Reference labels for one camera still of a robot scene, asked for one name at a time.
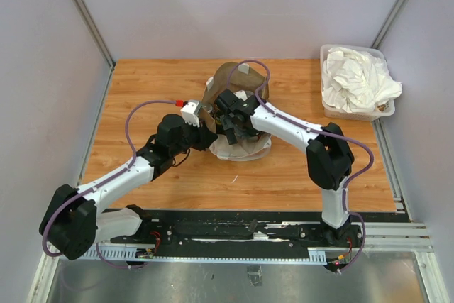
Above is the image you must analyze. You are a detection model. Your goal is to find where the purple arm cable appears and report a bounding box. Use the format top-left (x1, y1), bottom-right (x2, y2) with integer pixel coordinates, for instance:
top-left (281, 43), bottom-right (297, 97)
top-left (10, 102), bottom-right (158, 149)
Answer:
top-left (225, 60), bottom-right (375, 275)
top-left (41, 99), bottom-right (185, 270)

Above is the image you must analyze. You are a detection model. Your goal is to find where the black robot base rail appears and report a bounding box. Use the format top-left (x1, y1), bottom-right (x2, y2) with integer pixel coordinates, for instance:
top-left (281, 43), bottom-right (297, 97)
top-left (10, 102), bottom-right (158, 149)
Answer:
top-left (99, 210), bottom-right (365, 265)

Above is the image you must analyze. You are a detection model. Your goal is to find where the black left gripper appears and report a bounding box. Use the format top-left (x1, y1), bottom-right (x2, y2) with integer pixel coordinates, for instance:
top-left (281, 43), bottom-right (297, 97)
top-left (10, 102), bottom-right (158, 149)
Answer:
top-left (171, 116), bottom-right (218, 157)

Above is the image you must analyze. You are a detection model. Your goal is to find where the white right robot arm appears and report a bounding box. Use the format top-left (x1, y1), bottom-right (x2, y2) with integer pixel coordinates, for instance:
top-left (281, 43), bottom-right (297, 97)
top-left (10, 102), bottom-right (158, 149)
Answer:
top-left (214, 89), bottom-right (354, 246)

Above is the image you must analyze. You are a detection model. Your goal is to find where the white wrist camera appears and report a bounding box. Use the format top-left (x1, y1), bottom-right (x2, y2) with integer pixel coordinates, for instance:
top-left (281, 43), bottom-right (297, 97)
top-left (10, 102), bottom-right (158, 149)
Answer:
top-left (180, 99), bottom-right (202, 128)
top-left (234, 90), bottom-right (254, 101)

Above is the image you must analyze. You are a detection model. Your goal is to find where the aluminium frame post right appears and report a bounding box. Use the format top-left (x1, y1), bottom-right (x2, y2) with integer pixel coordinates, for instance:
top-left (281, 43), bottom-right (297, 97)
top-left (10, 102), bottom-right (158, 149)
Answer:
top-left (371, 0), bottom-right (409, 50)

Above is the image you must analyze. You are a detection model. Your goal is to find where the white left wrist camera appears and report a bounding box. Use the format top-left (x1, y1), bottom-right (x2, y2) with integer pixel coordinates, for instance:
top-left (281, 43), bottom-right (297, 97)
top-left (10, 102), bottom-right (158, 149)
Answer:
top-left (180, 99), bottom-right (202, 128)

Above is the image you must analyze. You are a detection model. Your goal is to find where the white crumpled cloth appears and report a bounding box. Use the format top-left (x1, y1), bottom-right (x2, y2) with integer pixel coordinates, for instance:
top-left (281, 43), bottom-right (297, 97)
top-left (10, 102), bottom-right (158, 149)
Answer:
top-left (325, 46), bottom-right (403, 114)

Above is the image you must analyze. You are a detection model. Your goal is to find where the aluminium frame post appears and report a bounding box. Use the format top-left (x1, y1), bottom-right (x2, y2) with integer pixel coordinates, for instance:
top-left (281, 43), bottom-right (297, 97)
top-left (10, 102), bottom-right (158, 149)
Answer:
top-left (72, 0), bottom-right (116, 70)
top-left (371, 0), bottom-right (409, 50)

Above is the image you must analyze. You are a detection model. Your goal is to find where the white plastic basket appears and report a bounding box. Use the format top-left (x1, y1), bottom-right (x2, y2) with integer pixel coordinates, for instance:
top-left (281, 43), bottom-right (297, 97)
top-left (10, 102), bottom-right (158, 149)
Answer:
top-left (319, 43), bottom-right (397, 119)

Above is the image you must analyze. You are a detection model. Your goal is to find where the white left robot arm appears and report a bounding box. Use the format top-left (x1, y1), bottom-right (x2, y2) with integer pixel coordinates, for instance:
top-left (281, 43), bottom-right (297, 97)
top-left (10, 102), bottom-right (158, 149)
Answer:
top-left (39, 114), bottom-right (217, 260)

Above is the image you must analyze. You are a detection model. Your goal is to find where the burlap canvas tote bag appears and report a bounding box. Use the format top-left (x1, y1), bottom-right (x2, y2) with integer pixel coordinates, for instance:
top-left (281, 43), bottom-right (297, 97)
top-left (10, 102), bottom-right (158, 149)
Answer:
top-left (200, 62), bottom-right (272, 162)

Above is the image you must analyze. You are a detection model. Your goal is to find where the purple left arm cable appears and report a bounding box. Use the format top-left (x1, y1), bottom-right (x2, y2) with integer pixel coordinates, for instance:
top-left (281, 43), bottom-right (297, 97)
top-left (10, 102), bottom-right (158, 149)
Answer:
top-left (41, 99), bottom-right (185, 270)

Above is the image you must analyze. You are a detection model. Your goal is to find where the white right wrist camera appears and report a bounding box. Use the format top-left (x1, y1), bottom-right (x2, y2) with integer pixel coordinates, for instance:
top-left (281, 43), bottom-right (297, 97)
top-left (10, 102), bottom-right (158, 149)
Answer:
top-left (234, 90), bottom-right (254, 101)

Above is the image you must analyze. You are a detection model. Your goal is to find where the aluminium frame post left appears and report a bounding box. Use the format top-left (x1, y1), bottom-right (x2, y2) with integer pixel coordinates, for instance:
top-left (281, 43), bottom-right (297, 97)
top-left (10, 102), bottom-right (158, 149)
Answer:
top-left (72, 0), bottom-right (116, 70)

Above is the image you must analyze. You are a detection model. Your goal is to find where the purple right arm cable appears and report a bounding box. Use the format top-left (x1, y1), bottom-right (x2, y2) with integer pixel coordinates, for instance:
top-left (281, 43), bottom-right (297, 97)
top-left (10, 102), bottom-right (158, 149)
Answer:
top-left (225, 60), bottom-right (375, 275)

